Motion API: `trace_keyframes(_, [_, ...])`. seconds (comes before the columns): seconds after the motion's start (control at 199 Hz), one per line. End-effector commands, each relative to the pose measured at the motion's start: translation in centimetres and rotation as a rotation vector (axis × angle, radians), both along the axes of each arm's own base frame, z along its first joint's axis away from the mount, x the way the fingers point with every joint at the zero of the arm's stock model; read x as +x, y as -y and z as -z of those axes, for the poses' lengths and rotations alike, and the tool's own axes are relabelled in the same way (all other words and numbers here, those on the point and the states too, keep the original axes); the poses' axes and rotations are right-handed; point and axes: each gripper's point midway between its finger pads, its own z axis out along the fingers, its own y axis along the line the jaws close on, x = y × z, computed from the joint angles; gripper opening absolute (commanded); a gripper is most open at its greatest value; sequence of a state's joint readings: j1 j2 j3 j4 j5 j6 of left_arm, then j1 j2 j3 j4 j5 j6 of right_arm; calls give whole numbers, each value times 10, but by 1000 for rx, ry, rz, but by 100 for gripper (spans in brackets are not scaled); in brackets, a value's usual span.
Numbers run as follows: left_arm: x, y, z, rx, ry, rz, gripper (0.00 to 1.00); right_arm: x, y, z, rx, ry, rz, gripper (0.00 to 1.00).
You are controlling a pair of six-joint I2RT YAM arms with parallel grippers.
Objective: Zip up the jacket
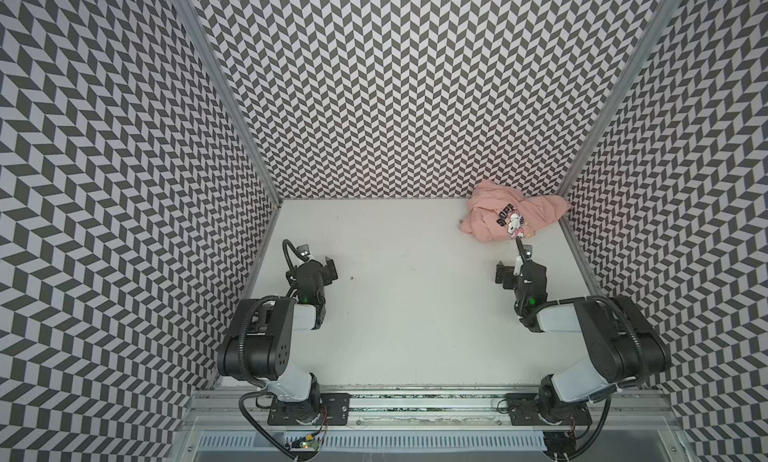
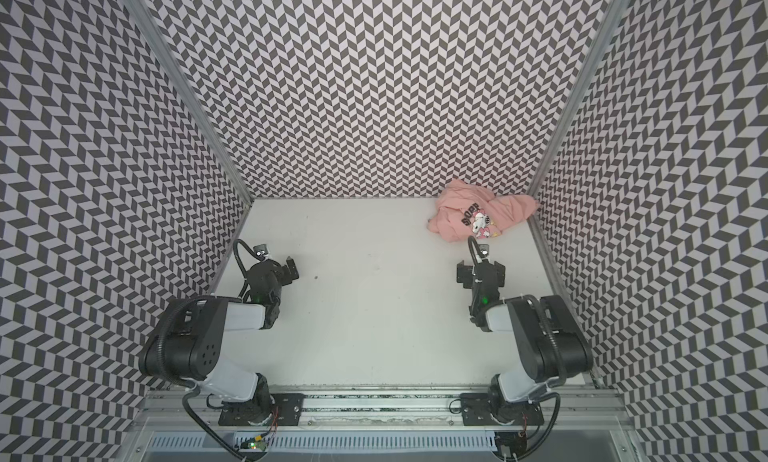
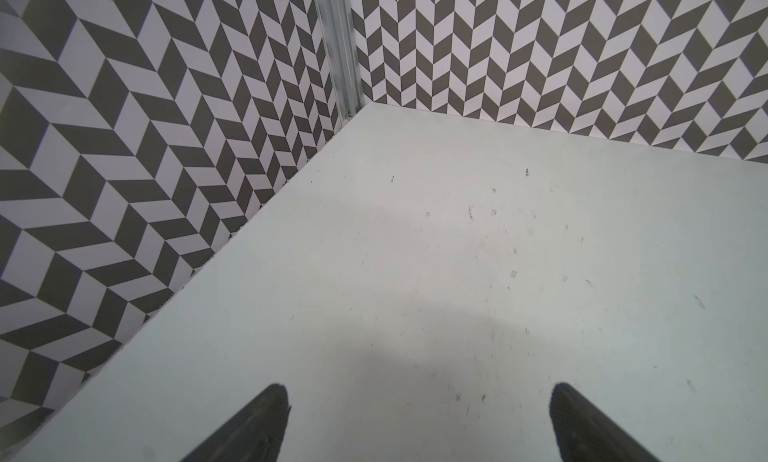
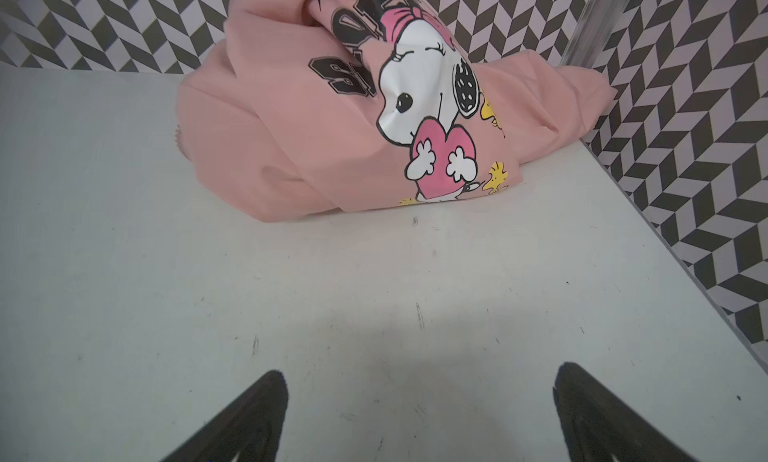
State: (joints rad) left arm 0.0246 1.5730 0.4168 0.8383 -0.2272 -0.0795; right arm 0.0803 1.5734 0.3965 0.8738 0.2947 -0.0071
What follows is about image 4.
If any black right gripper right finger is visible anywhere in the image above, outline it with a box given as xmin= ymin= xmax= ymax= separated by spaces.
xmin=552 ymin=362 xmax=695 ymax=462

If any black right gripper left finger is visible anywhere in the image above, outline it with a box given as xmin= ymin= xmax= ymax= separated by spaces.
xmin=164 ymin=370 xmax=289 ymax=462

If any pink Snoopy zip jacket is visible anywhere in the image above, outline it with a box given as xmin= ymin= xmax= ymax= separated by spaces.
xmin=177 ymin=0 xmax=615 ymax=222

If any aluminium corner post right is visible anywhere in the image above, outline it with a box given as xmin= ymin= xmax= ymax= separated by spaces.
xmin=561 ymin=0 xmax=629 ymax=68

